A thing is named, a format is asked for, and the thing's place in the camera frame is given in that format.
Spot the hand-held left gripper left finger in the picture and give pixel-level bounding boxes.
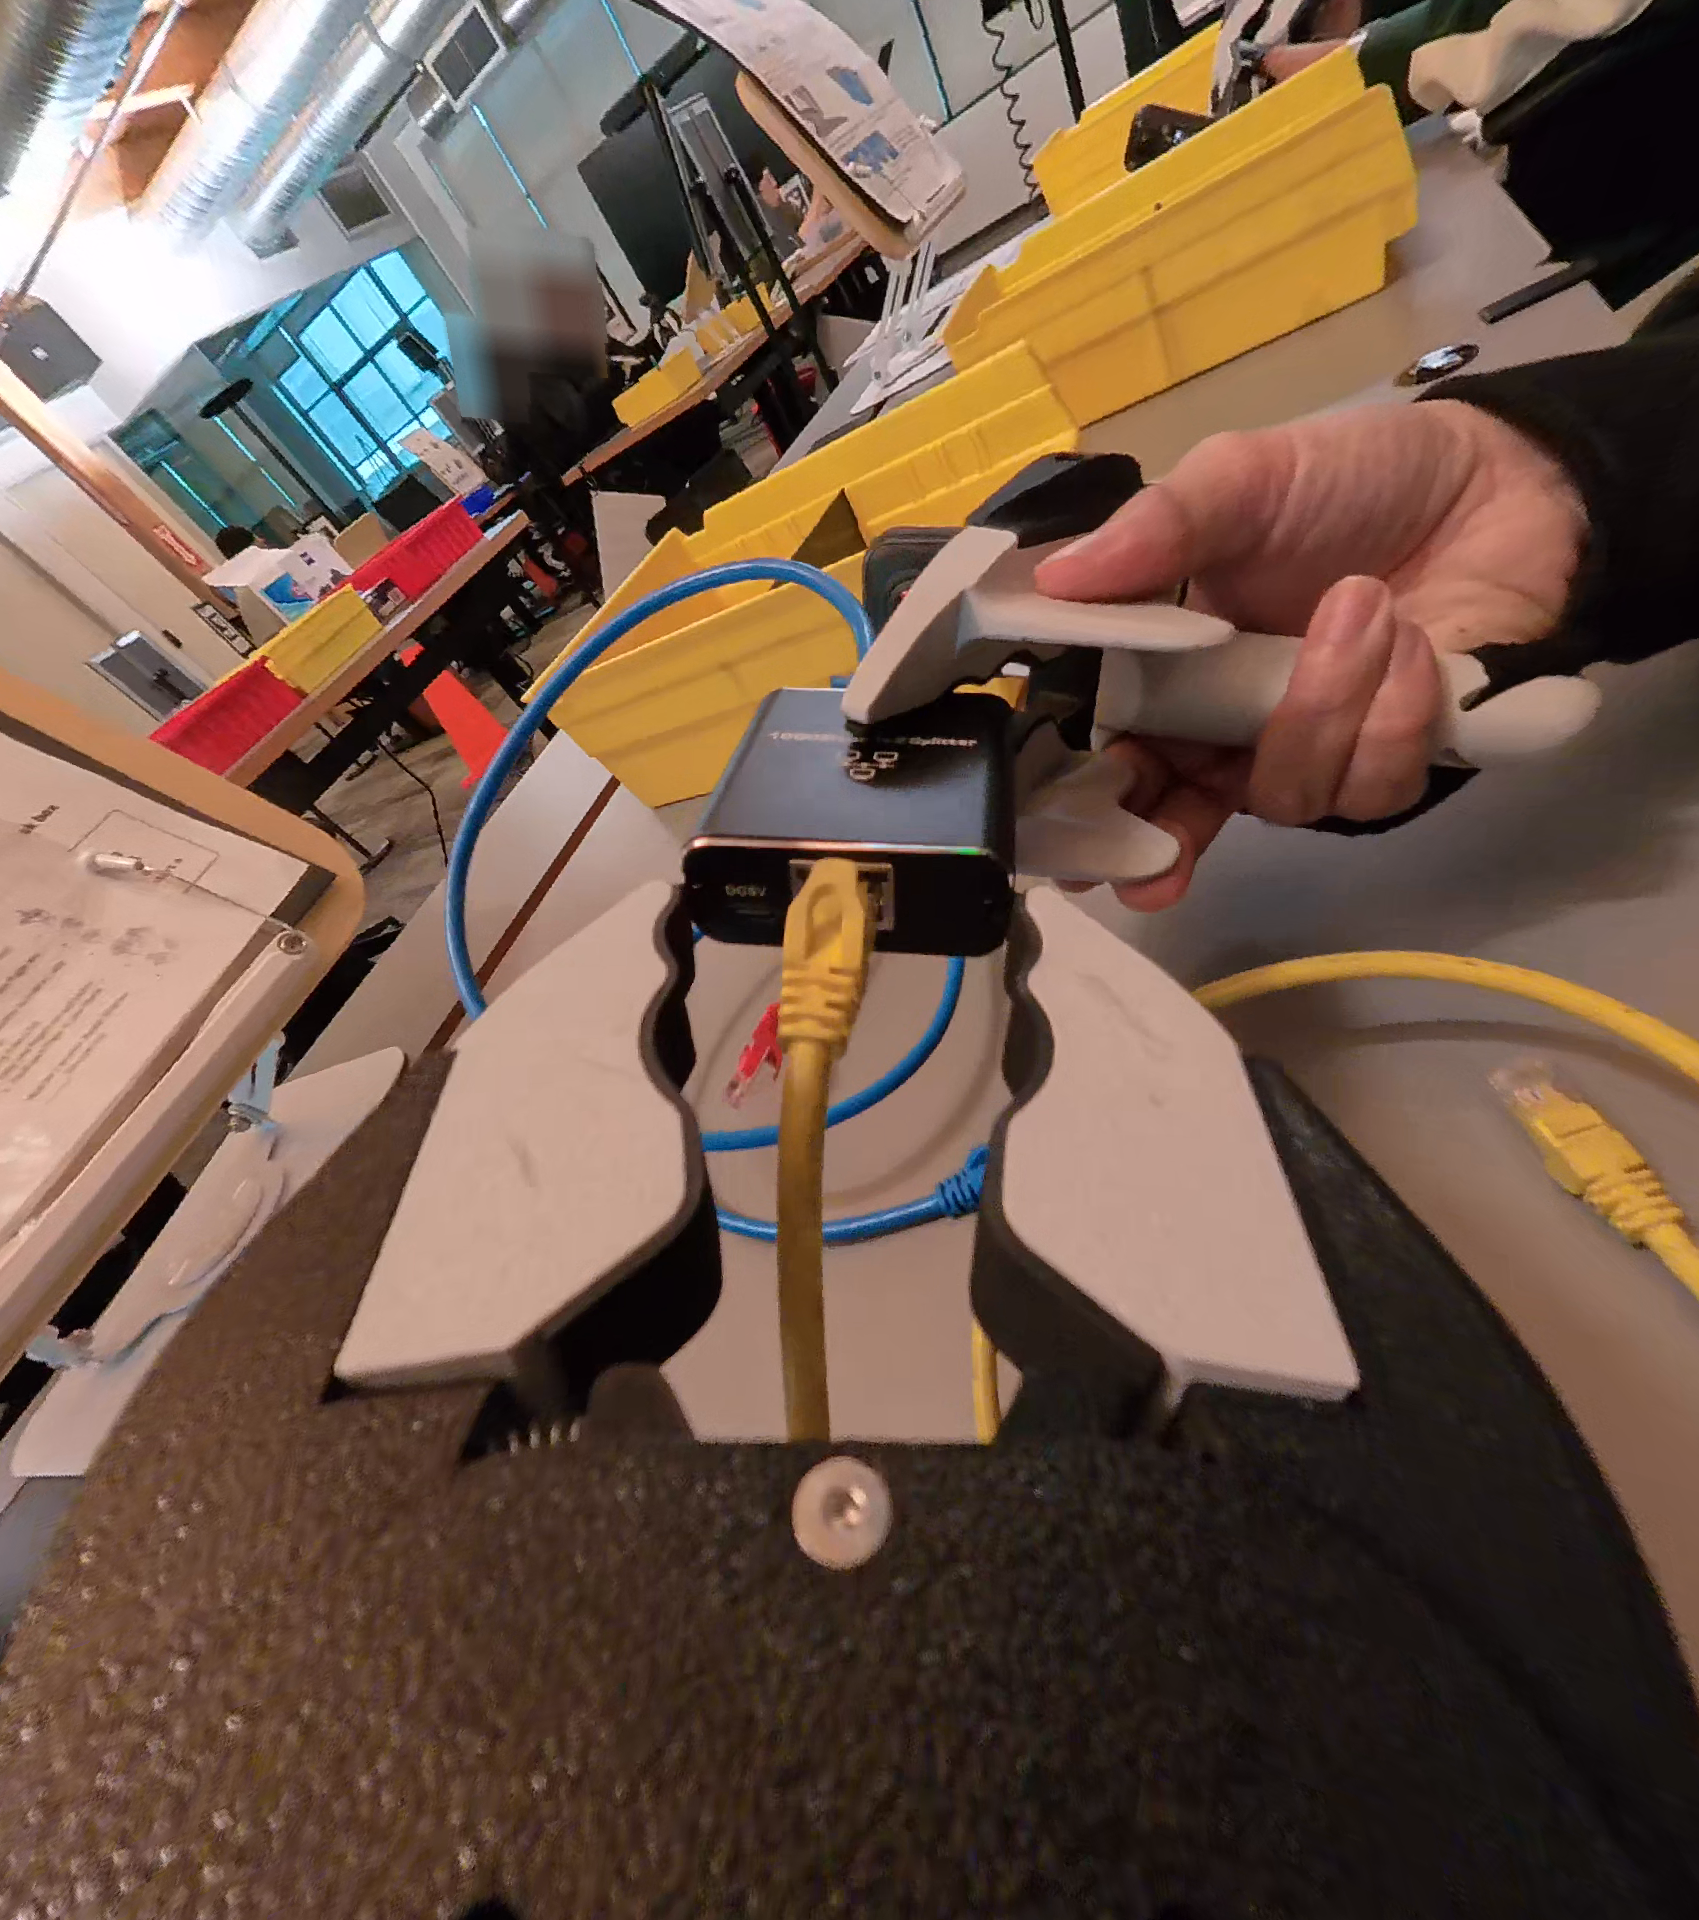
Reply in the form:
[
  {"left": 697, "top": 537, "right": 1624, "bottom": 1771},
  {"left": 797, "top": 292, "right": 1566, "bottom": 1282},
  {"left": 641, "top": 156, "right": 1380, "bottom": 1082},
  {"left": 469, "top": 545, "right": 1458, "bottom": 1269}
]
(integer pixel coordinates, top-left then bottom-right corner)
[{"left": 335, "top": 882, "right": 725, "bottom": 1406}]

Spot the black loudspeaker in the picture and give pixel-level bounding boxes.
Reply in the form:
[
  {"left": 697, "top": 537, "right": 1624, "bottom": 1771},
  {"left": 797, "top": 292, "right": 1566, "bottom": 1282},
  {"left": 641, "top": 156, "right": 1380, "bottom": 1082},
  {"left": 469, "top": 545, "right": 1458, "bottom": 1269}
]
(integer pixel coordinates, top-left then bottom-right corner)
[{"left": 0, "top": 297, "right": 103, "bottom": 403}]

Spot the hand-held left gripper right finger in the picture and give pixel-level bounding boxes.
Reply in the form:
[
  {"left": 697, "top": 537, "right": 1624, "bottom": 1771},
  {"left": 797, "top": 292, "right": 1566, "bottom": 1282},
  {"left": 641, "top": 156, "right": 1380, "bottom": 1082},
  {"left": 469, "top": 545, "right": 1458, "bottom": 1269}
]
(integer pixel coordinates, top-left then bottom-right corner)
[{"left": 971, "top": 885, "right": 1360, "bottom": 1431}]

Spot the brown background table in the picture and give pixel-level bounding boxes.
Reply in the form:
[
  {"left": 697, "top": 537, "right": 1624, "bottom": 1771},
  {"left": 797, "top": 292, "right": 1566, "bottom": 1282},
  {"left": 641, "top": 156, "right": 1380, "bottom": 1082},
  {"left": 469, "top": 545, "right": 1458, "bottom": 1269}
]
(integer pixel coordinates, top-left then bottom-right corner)
[{"left": 151, "top": 511, "right": 539, "bottom": 865}]

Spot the large yellow plastic bin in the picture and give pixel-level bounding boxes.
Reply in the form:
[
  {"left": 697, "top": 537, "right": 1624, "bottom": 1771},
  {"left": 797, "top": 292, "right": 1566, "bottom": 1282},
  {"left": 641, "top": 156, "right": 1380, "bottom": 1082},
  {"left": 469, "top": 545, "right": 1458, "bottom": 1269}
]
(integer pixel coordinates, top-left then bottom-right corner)
[
  {"left": 943, "top": 82, "right": 1420, "bottom": 432},
  {"left": 1032, "top": 23, "right": 1366, "bottom": 217}
]

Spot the blue network cable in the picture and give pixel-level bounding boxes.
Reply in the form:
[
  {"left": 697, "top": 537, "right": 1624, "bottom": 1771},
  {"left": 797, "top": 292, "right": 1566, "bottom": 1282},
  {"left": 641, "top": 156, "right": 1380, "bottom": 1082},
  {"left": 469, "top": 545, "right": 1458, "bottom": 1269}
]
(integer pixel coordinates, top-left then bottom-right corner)
[{"left": 447, "top": 559, "right": 993, "bottom": 1249}]

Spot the orange traffic cone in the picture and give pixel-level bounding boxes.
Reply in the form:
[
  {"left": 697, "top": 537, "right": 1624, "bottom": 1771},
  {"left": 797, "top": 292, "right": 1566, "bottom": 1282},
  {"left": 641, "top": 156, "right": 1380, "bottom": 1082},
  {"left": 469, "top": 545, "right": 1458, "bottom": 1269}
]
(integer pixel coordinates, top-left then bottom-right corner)
[{"left": 403, "top": 667, "right": 513, "bottom": 793}]

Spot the red plastic bin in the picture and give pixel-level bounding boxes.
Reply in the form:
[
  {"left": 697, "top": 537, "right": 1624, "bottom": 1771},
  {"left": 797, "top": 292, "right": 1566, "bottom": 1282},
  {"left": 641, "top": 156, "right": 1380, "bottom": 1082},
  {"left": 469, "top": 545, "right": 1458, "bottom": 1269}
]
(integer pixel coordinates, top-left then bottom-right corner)
[
  {"left": 343, "top": 499, "right": 485, "bottom": 594},
  {"left": 151, "top": 656, "right": 307, "bottom": 779}
]

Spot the yellow network cable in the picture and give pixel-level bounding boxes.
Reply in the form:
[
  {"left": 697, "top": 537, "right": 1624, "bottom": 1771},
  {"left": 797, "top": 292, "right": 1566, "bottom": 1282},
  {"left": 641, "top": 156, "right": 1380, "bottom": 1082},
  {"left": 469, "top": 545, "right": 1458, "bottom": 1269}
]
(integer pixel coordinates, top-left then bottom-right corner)
[{"left": 777, "top": 859, "right": 1699, "bottom": 1446}]

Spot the yellow bin with black divider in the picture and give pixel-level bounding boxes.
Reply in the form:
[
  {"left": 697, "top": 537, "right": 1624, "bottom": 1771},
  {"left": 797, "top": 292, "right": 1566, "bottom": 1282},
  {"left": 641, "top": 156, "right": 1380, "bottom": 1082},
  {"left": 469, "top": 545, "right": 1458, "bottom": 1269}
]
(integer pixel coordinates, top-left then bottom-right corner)
[{"left": 525, "top": 343, "right": 1082, "bottom": 812}]

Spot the red network cable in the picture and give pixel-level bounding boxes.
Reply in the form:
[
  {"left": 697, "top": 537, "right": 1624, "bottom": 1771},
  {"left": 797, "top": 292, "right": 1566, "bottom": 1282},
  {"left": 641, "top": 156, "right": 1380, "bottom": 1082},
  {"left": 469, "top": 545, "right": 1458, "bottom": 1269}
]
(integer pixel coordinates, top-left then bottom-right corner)
[{"left": 725, "top": 1003, "right": 791, "bottom": 1104}]

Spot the small yellow plastic bin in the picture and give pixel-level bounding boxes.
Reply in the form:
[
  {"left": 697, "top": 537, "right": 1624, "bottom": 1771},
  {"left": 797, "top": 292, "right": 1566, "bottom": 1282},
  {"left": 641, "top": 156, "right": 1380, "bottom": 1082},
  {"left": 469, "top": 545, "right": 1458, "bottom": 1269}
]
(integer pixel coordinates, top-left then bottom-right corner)
[
  {"left": 253, "top": 585, "right": 389, "bottom": 696},
  {"left": 613, "top": 352, "right": 707, "bottom": 431}
]

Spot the background document stand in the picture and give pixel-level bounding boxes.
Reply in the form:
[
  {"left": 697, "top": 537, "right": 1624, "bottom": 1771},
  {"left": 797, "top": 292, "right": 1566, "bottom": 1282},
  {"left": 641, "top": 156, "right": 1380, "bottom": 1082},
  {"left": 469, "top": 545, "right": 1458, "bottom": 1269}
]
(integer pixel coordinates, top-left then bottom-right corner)
[{"left": 645, "top": 0, "right": 971, "bottom": 258}]

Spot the flat black bar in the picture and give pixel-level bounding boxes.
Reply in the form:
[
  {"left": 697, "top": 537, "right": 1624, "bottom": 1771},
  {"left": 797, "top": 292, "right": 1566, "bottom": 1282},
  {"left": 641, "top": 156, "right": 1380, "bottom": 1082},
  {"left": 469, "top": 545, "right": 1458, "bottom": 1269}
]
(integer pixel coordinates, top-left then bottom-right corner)
[{"left": 1474, "top": 258, "right": 1602, "bottom": 327}]

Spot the person's right hand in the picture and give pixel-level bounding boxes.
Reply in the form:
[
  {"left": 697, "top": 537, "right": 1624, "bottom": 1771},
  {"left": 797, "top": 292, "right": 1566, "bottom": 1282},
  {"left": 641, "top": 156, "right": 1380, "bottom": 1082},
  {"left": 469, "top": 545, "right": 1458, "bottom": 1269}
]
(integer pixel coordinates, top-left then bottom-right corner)
[{"left": 1034, "top": 396, "right": 1594, "bottom": 913}]

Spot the grey desk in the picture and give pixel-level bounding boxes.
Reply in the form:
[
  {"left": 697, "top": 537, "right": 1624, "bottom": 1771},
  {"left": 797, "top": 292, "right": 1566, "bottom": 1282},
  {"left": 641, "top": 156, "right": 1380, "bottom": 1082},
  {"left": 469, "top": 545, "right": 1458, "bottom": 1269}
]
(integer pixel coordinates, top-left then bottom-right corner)
[{"left": 0, "top": 113, "right": 1699, "bottom": 1920}]

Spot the silver air duct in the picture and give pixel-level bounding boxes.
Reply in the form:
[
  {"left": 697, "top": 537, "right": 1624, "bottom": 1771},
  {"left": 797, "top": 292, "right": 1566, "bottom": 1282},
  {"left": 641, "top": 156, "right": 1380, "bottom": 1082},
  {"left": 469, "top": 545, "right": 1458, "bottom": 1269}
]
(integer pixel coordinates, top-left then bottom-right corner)
[{"left": 151, "top": 0, "right": 521, "bottom": 258}]

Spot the person's right forearm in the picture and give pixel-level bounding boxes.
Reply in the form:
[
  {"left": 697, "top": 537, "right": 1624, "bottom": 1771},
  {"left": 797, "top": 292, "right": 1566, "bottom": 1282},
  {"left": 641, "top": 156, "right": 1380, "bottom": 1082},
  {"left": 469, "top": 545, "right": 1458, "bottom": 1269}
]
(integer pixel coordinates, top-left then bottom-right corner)
[{"left": 1418, "top": 224, "right": 1699, "bottom": 671}]

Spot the black network splitter box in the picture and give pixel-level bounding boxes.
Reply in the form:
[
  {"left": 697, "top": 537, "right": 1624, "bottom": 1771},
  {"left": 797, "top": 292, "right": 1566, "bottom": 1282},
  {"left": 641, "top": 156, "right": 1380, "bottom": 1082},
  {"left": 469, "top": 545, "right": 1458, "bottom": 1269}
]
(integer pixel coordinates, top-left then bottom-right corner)
[{"left": 679, "top": 686, "right": 1014, "bottom": 963}]

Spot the document stand with instruction sheet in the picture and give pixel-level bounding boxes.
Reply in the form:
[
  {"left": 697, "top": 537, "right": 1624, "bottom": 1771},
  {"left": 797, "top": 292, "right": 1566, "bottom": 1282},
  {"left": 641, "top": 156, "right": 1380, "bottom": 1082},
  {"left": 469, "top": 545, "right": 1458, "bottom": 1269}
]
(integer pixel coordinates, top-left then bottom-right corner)
[{"left": 0, "top": 644, "right": 407, "bottom": 1503}]

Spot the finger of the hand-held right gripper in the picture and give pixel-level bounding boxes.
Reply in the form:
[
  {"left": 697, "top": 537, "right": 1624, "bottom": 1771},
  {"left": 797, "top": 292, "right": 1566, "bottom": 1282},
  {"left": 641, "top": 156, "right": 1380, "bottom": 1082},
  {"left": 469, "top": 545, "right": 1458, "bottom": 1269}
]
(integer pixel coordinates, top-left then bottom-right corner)
[
  {"left": 839, "top": 528, "right": 1236, "bottom": 728},
  {"left": 1012, "top": 746, "right": 1182, "bottom": 890}
]

